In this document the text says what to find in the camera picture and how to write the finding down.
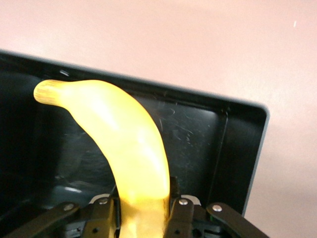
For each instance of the black plastic box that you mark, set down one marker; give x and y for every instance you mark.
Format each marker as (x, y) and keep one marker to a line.
(198, 138)

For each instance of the yellow banana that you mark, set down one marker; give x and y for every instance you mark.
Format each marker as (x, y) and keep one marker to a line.
(123, 138)

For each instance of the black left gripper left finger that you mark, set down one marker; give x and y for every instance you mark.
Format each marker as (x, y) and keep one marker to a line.
(74, 220)

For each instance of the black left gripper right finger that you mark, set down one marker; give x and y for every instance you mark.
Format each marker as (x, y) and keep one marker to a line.
(188, 218)

